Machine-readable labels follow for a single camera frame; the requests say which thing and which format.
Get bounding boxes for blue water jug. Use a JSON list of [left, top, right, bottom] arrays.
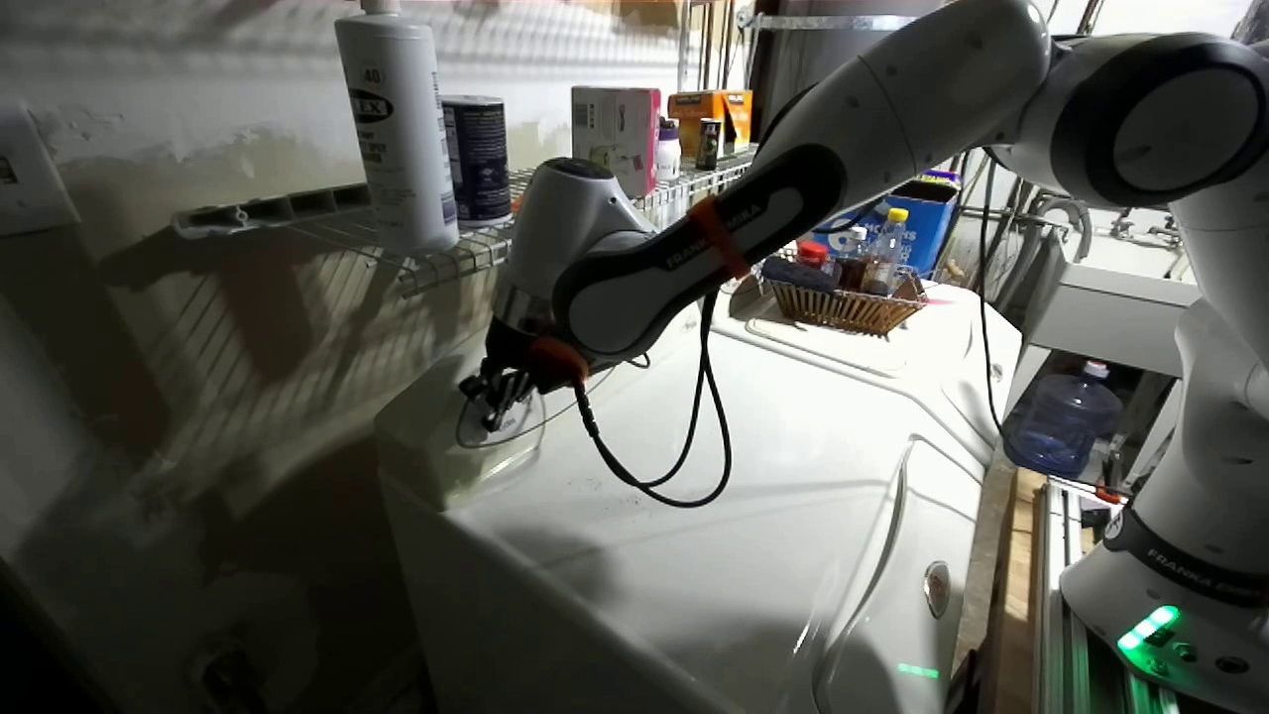
[[995, 352, 1129, 480]]

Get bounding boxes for wooden plank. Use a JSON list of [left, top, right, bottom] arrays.
[[973, 461, 1049, 714]]

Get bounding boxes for grey metal tank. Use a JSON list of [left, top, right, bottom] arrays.
[[745, 0, 928, 135]]

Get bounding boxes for wicker basket with items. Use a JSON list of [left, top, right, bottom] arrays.
[[760, 273, 930, 340]]

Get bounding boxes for black looped cable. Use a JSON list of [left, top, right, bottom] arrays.
[[568, 277, 736, 512]]

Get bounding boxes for small black canister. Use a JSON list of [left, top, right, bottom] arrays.
[[695, 117, 731, 175]]

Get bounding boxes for white wire shelf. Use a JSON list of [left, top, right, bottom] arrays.
[[169, 141, 776, 311]]

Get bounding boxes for cream washing machine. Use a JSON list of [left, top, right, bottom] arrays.
[[716, 270, 1029, 458]]

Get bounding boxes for red cap bottle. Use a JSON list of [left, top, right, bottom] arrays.
[[790, 236, 836, 295]]

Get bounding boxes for white rectangular cabinet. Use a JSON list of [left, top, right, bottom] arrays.
[[1024, 253, 1208, 388]]

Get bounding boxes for white printed box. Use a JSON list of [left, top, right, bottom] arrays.
[[568, 85, 666, 201]]

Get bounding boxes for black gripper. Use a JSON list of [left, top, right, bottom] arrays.
[[453, 314, 548, 441]]

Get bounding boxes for orange cardboard box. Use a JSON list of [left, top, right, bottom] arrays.
[[662, 85, 758, 175]]

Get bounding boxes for blue box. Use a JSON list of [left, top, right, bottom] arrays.
[[844, 172, 967, 281]]

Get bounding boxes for orange cable strap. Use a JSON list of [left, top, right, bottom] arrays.
[[682, 190, 754, 281]]

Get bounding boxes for thin black cable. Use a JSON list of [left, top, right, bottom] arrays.
[[973, 149, 1017, 443]]

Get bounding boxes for yellow cap sauce bottle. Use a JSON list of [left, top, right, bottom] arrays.
[[873, 201, 920, 299]]

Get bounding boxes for white spray bottle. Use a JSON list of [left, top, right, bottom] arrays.
[[330, 0, 462, 264]]

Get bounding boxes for dark cylindrical can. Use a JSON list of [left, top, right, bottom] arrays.
[[437, 92, 516, 225]]

